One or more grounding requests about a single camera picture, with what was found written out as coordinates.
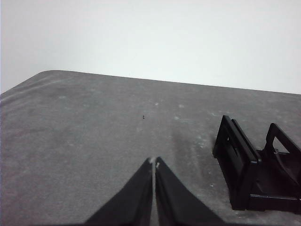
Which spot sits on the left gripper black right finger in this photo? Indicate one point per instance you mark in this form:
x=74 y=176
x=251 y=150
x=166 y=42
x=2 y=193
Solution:
x=174 y=200

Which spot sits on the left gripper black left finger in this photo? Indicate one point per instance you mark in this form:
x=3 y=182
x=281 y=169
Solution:
x=134 y=200

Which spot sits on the black plastic dish rack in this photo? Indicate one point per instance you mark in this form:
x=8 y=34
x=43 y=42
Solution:
x=242 y=179

